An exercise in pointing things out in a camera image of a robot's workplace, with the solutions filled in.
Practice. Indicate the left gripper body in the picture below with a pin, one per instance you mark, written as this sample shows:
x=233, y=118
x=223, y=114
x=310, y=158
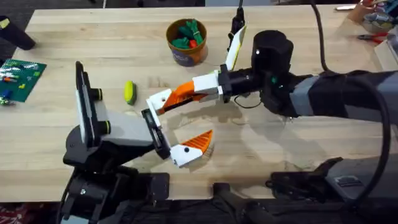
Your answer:
x=127, y=130

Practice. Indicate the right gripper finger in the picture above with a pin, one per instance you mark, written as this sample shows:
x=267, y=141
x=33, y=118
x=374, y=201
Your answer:
x=211, y=97
x=205, y=83

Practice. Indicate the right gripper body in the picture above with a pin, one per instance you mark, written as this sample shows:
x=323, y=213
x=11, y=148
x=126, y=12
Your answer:
x=272, y=56

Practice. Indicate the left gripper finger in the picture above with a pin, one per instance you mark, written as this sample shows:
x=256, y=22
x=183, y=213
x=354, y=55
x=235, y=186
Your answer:
x=161, y=99
x=186, y=154

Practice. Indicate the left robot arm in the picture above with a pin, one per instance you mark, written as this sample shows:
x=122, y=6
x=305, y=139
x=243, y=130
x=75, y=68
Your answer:
x=93, y=163

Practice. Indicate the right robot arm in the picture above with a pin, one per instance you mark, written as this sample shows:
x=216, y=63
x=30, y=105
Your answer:
x=329, y=99

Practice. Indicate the yellow green toy vegetable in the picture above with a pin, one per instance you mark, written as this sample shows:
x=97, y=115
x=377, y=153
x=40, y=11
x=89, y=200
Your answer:
x=130, y=92

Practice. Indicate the brown tub with toys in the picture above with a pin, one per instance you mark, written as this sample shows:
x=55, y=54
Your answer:
x=186, y=56

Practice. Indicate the white pen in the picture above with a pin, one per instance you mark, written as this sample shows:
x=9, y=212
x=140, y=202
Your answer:
x=345, y=7

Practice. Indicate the heap of small items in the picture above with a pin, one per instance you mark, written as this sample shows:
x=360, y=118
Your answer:
x=376, y=18

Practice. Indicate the white box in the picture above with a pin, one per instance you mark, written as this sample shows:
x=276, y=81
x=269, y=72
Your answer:
x=388, y=53

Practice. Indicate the green board with blocks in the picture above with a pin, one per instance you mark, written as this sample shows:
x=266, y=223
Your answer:
x=18, y=79

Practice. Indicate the black cylindrical object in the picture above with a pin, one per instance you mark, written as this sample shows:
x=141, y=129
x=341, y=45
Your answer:
x=15, y=35

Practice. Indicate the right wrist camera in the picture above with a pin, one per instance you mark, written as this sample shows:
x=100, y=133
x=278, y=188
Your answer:
x=237, y=23

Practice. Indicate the black rail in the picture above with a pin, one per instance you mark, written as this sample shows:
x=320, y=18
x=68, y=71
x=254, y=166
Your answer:
x=236, y=205

